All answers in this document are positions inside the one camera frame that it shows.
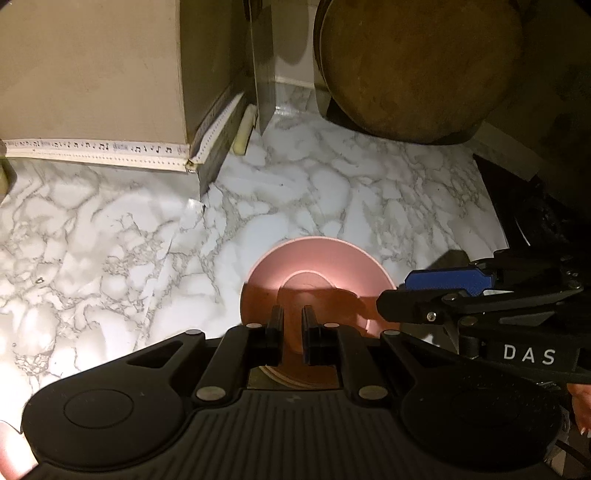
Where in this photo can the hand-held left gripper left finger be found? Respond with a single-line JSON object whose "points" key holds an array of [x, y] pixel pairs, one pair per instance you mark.
{"points": [[277, 332]]}

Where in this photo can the dark appliance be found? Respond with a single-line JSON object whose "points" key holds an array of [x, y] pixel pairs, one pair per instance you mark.
{"points": [[535, 207]]}

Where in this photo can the cream cylindrical stick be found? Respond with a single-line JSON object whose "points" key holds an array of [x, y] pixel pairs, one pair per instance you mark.
{"points": [[244, 131]]}

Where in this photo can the beige square dish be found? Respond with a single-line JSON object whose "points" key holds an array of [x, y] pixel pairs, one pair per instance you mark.
{"points": [[7, 180]]}

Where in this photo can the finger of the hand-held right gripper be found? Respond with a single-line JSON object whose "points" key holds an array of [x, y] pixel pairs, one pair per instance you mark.
{"points": [[406, 307], [443, 280]]}

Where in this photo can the small pink bowl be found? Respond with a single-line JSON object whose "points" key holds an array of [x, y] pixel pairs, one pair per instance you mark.
{"points": [[314, 263]]}

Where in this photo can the grey metal panel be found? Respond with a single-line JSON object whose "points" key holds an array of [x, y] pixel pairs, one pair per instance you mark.
{"points": [[264, 69]]}

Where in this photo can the round wooden cutting board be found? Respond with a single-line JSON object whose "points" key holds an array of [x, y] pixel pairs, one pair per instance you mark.
{"points": [[415, 69]]}

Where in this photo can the white music-note tape strip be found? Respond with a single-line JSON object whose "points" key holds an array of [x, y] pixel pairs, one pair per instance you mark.
{"points": [[115, 152]]}

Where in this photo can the person's left hand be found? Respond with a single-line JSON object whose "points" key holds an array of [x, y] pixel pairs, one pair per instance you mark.
{"points": [[14, 450]]}

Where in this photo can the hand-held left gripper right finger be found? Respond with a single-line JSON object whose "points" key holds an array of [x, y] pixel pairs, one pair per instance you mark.
{"points": [[308, 332]]}

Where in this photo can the person's right hand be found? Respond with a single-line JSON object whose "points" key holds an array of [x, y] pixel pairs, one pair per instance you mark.
{"points": [[582, 406]]}

